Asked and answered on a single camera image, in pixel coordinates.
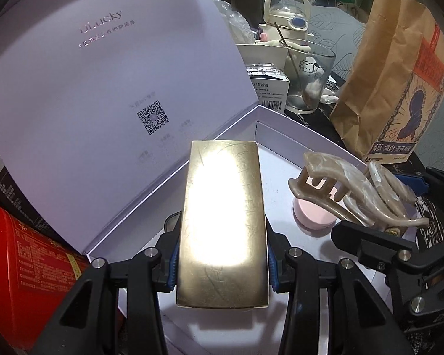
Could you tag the gold rectangular case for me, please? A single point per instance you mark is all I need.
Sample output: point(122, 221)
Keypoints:
point(222, 210)

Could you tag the clear plastic bag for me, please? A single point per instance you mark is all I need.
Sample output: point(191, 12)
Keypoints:
point(236, 22)

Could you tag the brown printed paper bag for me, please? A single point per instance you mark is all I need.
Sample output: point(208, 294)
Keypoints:
point(388, 81)

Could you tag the small white medicine box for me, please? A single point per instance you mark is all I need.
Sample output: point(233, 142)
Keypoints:
point(270, 92)

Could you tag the metal spoon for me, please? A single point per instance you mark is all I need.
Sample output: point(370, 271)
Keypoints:
point(286, 50)

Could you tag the black printed pouch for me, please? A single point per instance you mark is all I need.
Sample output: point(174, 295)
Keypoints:
point(0, 177)

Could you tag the lavender gift box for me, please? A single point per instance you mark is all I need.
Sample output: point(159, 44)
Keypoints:
point(96, 100)

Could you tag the grey-blue leaf pattern cloth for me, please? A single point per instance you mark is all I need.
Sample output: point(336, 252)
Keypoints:
point(340, 44)

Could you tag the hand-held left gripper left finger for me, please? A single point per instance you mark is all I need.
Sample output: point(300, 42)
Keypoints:
point(172, 266)

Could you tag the pink round compact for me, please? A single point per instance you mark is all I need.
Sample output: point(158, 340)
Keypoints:
point(310, 214)

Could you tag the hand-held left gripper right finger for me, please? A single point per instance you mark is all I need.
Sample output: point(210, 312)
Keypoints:
point(273, 270)

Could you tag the glass cup with cartoon print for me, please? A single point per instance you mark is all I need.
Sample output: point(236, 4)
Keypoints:
point(318, 92)

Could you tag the cream kettle-shaped water bottle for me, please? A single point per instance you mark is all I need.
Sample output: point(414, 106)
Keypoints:
point(285, 11)

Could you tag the beige marbled hair claw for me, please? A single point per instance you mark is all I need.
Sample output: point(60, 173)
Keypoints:
point(355, 181)

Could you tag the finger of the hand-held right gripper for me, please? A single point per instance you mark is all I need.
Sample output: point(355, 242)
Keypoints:
point(414, 185)
point(373, 246)

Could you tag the red canister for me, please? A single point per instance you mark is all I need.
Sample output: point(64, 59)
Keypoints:
point(29, 266)

